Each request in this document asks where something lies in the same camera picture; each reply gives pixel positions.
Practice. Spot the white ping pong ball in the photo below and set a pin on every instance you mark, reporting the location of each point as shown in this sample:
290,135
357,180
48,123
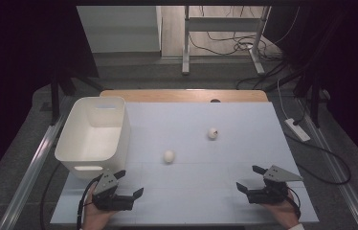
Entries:
168,156
212,133

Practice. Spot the white cabinet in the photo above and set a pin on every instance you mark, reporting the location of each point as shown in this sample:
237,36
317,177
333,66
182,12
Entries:
119,32

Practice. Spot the black stand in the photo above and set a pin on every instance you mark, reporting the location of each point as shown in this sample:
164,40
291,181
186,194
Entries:
315,102
55,102

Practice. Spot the white power strip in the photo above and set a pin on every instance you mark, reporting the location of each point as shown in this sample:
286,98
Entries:
296,129

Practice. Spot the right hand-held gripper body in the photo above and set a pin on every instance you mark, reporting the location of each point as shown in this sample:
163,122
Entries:
269,195

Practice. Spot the aluminium rail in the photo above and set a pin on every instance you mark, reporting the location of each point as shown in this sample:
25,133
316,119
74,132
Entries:
343,185
27,185

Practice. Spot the wooden table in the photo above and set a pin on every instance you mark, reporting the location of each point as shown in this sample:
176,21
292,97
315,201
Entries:
174,96

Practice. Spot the person's left hand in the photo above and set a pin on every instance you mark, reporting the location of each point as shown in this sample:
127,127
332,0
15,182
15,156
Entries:
95,218

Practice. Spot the white plastic storage bin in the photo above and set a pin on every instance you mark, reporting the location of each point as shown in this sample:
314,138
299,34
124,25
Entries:
94,140

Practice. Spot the dark curtain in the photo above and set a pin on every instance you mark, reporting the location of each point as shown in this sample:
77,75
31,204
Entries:
14,64
352,64

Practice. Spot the white metal desk frame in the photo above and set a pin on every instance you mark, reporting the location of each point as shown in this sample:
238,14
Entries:
221,24

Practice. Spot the person's right hand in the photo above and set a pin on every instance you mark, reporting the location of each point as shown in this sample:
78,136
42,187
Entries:
284,212

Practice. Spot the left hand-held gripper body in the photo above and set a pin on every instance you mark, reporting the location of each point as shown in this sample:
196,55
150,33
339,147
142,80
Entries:
113,202

